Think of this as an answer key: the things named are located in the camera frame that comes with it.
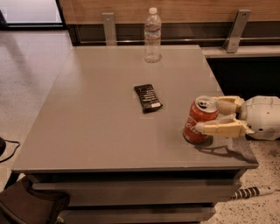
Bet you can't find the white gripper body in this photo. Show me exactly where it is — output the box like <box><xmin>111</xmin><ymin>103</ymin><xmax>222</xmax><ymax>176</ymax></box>
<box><xmin>239</xmin><ymin>95</ymin><xmax>280</xmax><ymax>140</ymax></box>

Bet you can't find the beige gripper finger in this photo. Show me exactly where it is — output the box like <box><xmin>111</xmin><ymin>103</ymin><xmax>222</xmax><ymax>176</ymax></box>
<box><xmin>195</xmin><ymin>114</ymin><xmax>248</xmax><ymax>137</ymax></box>
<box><xmin>213</xmin><ymin>95</ymin><xmax>245</xmax><ymax>115</ymax></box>

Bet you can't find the red coke can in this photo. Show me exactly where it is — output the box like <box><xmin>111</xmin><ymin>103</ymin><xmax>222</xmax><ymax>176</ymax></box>
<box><xmin>183</xmin><ymin>95</ymin><xmax>219</xmax><ymax>144</ymax></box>

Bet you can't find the clear plastic water bottle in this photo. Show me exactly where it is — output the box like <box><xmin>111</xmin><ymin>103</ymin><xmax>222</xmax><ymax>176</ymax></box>
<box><xmin>144</xmin><ymin>7</ymin><xmax>162</xmax><ymax>63</ymax></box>

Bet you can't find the grey side counter shelf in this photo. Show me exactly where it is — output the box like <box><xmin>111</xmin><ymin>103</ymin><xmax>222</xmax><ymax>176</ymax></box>
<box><xmin>202</xmin><ymin>45</ymin><xmax>280</xmax><ymax>59</ymax></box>

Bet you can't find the black snack bar wrapper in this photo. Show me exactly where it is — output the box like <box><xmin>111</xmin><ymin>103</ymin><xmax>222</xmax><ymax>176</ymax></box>
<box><xmin>134</xmin><ymin>84</ymin><xmax>163</xmax><ymax>113</ymax></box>

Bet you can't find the grey cabinet with drawers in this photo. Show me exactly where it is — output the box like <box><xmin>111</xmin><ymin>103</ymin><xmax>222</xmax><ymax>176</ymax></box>
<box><xmin>12</xmin><ymin>45</ymin><xmax>251</xmax><ymax>224</ymax></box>

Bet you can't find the dark bag on floor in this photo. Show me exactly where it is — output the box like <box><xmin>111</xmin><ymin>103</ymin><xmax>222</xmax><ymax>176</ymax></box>
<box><xmin>0</xmin><ymin>177</ymin><xmax>70</xmax><ymax>224</ymax></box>

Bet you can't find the right metal wall bracket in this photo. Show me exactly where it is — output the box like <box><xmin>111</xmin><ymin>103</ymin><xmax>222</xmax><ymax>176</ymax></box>
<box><xmin>223</xmin><ymin>9</ymin><xmax>251</xmax><ymax>53</ymax></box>

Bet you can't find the metal wall bracket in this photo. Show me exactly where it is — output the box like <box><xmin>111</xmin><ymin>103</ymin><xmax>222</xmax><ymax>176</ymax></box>
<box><xmin>223</xmin><ymin>9</ymin><xmax>251</xmax><ymax>53</ymax></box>
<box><xmin>101</xmin><ymin>12</ymin><xmax>117</xmax><ymax>46</ymax></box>

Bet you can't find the black and white striped cable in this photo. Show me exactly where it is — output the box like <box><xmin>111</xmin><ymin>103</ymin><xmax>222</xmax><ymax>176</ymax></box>
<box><xmin>231</xmin><ymin>185</ymin><xmax>277</xmax><ymax>200</ymax></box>

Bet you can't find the left metal wall bracket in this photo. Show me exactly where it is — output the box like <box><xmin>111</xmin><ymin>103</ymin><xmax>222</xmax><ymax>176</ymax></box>
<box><xmin>101</xmin><ymin>12</ymin><xmax>117</xmax><ymax>46</ymax></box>

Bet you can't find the black cable on floor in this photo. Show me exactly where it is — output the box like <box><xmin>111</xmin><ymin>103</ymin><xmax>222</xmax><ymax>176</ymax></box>
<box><xmin>0</xmin><ymin>136</ymin><xmax>21</xmax><ymax>164</ymax></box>

